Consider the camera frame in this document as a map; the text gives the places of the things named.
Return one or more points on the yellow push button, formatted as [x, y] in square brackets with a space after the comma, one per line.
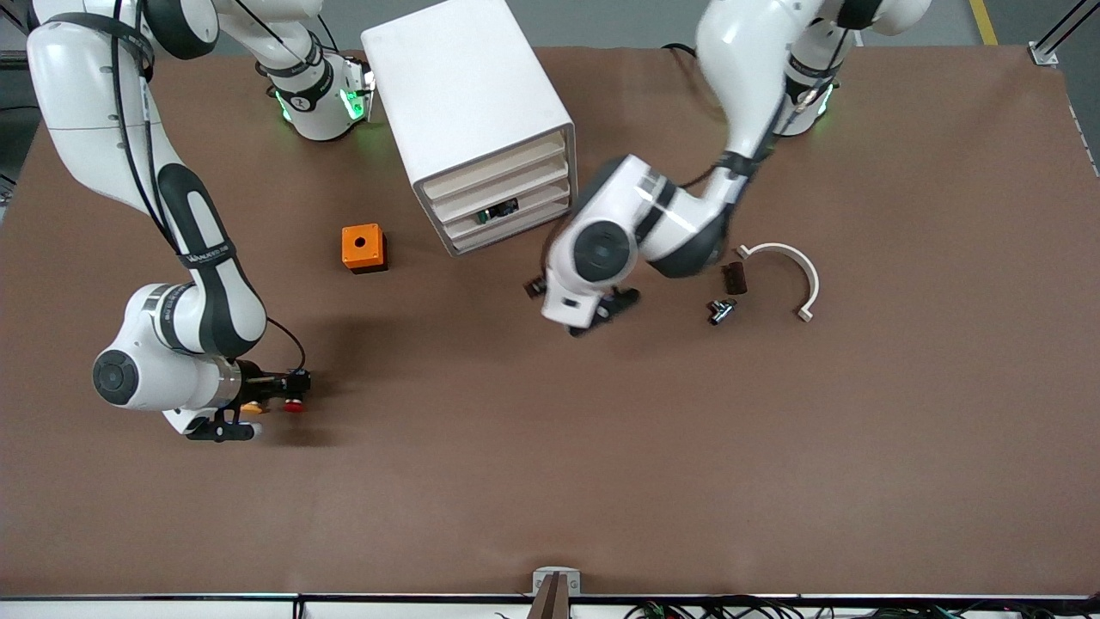
[252, 408]

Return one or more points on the white curved plastic arc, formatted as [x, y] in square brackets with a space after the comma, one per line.
[803, 266]

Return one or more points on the white drawer cabinet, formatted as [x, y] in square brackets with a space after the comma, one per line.
[464, 86]

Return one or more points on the aluminium frame post with struts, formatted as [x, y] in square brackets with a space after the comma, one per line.
[10, 58]

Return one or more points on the orange box with round hole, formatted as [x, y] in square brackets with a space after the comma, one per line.
[354, 254]

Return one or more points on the red push button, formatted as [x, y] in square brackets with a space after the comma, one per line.
[295, 406]

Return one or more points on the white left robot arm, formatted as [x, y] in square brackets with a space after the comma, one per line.
[739, 60]

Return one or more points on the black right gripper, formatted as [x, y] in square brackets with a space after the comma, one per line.
[261, 382]

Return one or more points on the green push button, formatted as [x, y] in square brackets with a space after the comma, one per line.
[500, 211]

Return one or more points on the black and silver button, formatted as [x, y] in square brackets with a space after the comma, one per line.
[722, 311]

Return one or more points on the small brown block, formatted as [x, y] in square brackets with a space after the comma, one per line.
[735, 278]

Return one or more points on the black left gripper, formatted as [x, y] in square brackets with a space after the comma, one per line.
[534, 287]

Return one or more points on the white drawer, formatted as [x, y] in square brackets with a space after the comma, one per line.
[481, 190]
[481, 169]
[541, 189]

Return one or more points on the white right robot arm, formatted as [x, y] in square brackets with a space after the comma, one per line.
[86, 103]

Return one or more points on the grey bracket with brown post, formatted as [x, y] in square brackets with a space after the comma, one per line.
[557, 593]

